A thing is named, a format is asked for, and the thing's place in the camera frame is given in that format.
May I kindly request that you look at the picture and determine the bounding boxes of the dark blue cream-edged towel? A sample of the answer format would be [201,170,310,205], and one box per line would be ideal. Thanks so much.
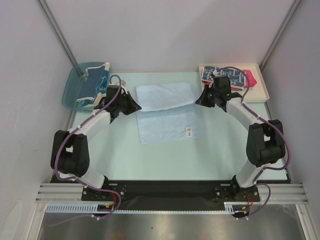
[77,62,110,109]

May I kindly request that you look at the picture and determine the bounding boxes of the light blue towel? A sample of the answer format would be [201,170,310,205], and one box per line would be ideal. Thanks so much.
[136,81,200,144]

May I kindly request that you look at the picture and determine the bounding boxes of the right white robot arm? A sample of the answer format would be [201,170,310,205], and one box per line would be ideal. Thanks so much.
[195,76,289,201]

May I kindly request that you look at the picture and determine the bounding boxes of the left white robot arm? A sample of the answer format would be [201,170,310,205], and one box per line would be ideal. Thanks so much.
[50,84,142,200]

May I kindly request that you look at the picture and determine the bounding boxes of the blue patterned folded towel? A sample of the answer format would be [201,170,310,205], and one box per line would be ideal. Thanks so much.
[201,65,246,90]

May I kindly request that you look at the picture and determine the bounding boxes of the white barcode label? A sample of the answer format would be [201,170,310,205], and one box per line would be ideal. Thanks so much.
[185,127,193,137]

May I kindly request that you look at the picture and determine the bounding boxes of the pink folded towel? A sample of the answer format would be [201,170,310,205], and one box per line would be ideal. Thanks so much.
[201,69,258,91]

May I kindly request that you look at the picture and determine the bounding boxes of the cream plastic tray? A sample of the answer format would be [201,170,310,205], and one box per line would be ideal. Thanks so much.
[198,63,270,103]

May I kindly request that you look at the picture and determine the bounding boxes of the teal plastic bin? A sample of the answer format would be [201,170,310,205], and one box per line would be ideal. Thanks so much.
[62,62,110,112]

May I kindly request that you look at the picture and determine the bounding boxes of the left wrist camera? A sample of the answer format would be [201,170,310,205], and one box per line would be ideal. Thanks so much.
[118,79,127,92]

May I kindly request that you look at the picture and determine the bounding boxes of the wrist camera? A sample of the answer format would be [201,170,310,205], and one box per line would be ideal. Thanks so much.
[210,70,222,79]
[118,79,127,92]

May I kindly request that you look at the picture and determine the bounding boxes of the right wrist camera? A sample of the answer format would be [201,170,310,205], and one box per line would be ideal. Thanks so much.
[210,70,222,79]

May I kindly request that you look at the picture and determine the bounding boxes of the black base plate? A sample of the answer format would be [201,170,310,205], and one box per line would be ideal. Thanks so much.
[49,174,293,212]

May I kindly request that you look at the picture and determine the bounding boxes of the aluminium frame rail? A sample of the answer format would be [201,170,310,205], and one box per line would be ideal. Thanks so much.
[35,183,309,205]

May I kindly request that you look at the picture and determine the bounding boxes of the white slotted cable duct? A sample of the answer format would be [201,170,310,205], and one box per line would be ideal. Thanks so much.
[45,202,250,216]

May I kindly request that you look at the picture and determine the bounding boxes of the left corner aluminium post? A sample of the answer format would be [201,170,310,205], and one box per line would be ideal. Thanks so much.
[36,0,78,66]

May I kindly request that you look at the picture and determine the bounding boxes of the corner aluminium post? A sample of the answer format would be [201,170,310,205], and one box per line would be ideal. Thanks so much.
[259,0,304,71]
[36,0,78,66]

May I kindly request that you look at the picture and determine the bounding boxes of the right corner aluminium post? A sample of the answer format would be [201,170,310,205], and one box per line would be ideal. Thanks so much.
[259,0,304,71]

